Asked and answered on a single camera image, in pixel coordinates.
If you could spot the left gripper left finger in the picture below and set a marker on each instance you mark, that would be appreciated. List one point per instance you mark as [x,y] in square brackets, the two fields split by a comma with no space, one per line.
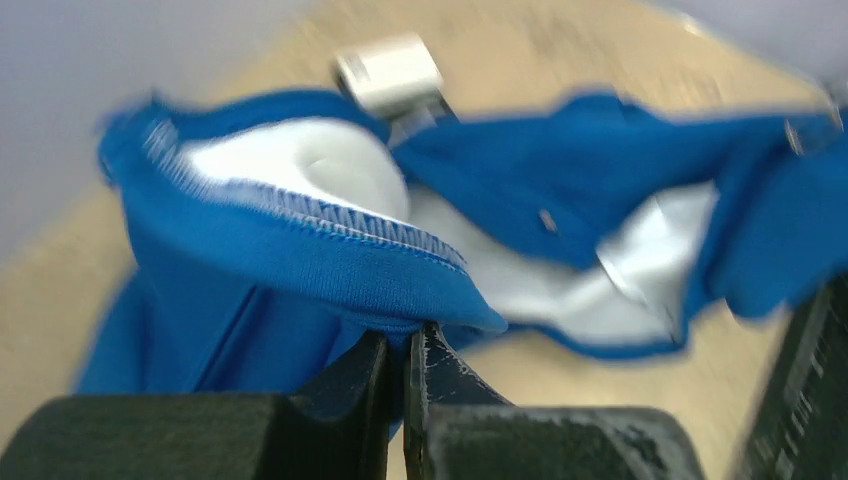
[335,427]

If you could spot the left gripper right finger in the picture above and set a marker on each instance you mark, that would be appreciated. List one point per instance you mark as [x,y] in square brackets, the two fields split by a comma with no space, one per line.
[456,426]

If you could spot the blue zip jacket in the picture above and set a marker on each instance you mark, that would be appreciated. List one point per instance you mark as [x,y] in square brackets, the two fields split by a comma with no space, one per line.
[271,233]

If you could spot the white small box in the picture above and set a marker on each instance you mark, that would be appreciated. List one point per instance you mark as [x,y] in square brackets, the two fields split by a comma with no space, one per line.
[390,76]

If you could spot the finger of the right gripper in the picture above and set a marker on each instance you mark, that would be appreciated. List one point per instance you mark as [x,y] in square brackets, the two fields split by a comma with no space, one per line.
[800,430]

